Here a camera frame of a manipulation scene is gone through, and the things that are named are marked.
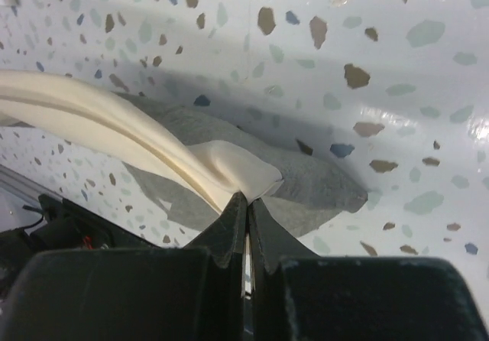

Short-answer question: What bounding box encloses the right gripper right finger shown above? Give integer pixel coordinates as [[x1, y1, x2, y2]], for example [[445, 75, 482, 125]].
[[248, 200, 488, 340]]

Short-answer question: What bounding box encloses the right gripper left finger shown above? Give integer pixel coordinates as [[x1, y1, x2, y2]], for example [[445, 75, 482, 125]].
[[1, 193, 248, 340]]

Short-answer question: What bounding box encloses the grey cream underwear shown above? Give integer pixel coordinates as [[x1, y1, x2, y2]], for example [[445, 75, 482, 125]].
[[1, 70, 368, 236]]

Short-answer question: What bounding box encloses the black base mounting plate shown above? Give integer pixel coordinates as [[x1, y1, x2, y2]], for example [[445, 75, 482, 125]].
[[1, 194, 154, 299]]

